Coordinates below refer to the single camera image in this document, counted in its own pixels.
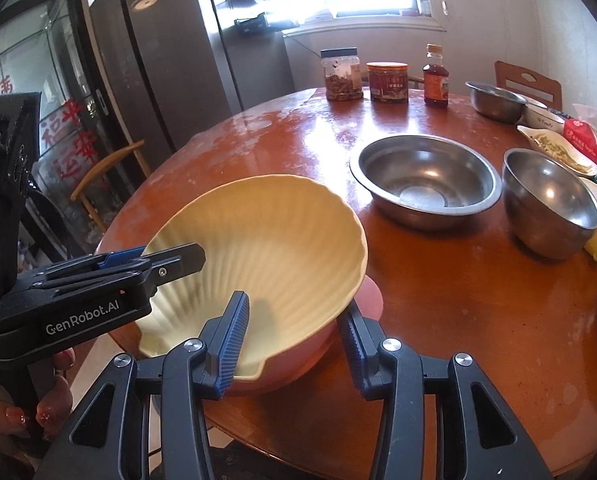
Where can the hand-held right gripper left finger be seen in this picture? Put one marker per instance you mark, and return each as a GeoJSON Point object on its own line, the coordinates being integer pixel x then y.
{"type": "Point", "coordinates": [232, 340]}

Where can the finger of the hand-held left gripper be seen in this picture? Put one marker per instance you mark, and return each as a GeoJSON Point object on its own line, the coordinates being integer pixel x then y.
{"type": "Point", "coordinates": [121, 258]}
{"type": "Point", "coordinates": [178, 264]}

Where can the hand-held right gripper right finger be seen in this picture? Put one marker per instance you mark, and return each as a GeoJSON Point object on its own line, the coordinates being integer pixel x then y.
{"type": "Point", "coordinates": [351, 355]}

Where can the pink bowl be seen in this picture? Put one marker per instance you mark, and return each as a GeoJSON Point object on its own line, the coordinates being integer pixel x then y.
{"type": "Point", "coordinates": [288, 365]}

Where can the cream shell-shaped plate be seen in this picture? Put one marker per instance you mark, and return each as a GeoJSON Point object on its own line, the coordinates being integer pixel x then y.
{"type": "Point", "coordinates": [278, 240]}

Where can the wide steel basin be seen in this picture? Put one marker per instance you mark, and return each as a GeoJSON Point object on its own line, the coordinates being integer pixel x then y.
{"type": "Point", "coordinates": [423, 180]}

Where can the person's left hand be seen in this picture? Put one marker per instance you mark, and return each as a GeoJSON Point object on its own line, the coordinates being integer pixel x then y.
{"type": "Point", "coordinates": [53, 415]}

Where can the wooden chair with curved back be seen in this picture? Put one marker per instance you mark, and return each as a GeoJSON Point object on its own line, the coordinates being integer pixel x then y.
{"type": "Point", "coordinates": [103, 175]}

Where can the glass sliding door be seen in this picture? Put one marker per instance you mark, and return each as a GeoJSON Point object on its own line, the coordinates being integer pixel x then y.
{"type": "Point", "coordinates": [43, 110]}

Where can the grey refrigerator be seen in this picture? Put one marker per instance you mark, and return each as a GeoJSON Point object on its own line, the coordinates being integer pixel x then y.
{"type": "Point", "coordinates": [178, 60]}

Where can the clear jar with black lid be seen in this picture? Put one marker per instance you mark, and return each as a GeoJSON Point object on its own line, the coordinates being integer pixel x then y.
{"type": "Point", "coordinates": [342, 77]}

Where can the deep steel bowl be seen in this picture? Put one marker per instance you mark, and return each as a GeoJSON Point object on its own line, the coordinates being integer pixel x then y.
{"type": "Point", "coordinates": [548, 200]}

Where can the red-labelled jar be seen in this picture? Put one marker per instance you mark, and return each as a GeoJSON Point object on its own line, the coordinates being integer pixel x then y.
{"type": "Point", "coordinates": [387, 82]}

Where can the brown sauce bottle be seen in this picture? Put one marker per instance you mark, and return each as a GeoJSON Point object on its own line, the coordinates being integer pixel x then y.
{"type": "Point", "coordinates": [436, 80]}

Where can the white dish of bean sprouts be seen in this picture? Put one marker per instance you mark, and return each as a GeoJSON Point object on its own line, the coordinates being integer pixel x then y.
{"type": "Point", "coordinates": [553, 147]}

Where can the small steel bowl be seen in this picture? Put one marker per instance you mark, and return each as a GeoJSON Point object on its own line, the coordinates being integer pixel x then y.
{"type": "Point", "coordinates": [493, 100]}

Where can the white ceramic bowl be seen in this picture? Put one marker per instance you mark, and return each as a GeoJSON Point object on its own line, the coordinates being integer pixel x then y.
{"type": "Point", "coordinates": [543, 117]}

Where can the red tissue packet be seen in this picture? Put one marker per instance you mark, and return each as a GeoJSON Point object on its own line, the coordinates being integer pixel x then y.
{"type": "Point", "coordinates": [585, 135]}

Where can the wooden chair with cut-out back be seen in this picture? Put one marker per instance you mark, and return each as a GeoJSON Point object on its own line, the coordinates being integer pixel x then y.
{"type": "Point", "coordinates": [528, 85]}

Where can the small bottle on windowsill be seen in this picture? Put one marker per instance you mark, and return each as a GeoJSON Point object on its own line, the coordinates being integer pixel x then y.
{"type": "Point", "coordinates": [423, 5]}

